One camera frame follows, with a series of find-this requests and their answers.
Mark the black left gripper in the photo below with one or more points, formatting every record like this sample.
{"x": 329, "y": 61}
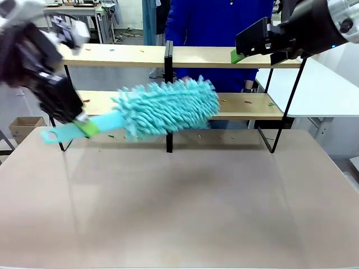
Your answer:
{"x": 25, "y": 56}

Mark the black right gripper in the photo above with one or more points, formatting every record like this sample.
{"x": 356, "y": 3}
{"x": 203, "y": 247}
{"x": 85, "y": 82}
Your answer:
{"x": 317, "y": 25}

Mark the wooden shelf unit black frame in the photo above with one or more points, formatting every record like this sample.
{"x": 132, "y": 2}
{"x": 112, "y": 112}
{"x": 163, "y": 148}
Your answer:
{"x": 196, "y": 56}

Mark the teal microfiber duster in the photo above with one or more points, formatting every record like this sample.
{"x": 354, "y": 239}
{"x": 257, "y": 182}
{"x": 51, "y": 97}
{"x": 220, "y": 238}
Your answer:
{"x": 168, "y": 109}

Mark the person left forearm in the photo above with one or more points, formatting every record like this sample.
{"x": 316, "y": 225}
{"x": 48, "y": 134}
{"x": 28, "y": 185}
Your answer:
{"x": 248, "y": 84}

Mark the person right hand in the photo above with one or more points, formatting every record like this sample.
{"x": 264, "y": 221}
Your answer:
{"x": 185, "y": 79}

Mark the cardboard box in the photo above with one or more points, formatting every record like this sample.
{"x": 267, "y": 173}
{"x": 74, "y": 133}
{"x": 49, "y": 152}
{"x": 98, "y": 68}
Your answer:
{"x": 25, "y": 127}

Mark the black wristwatch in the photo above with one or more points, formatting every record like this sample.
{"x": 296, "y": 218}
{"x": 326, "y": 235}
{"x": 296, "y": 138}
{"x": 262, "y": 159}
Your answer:
{"x": 247, "y": 90}

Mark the person in blue top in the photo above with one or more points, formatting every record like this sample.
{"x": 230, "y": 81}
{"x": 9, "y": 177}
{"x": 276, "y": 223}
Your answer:
{"x": 210, "y": 28}

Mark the grey metal stand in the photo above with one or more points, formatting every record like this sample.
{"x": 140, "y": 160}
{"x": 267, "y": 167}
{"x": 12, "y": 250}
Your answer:
{"x": 7, "y": 143}

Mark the large white table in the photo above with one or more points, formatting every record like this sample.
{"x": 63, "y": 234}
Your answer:
{"x": 322, "y": 92}

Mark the blue jeans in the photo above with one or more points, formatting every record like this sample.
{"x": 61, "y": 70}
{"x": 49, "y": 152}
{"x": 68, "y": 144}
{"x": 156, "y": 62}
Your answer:
{"x": 227, "y": 124}

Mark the grey workbench table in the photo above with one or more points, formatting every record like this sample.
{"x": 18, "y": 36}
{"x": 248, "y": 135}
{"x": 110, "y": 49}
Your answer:
{"x": 92, "y": 11}

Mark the black tray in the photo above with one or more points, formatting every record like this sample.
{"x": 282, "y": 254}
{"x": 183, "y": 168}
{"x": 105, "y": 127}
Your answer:
{"x": 84, "y": 4}

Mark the black hanging garment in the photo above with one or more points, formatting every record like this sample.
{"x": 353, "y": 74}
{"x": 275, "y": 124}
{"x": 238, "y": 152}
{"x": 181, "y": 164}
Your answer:
{"x": 162, "y": 16}

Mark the teal hanging garment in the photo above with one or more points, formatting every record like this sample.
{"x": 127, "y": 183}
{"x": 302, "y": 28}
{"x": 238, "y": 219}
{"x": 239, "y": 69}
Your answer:
{"x": 149, "y": 22}

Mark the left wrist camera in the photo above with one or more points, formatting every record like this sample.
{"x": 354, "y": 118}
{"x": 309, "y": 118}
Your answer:
{"x": 80, "y": 32}

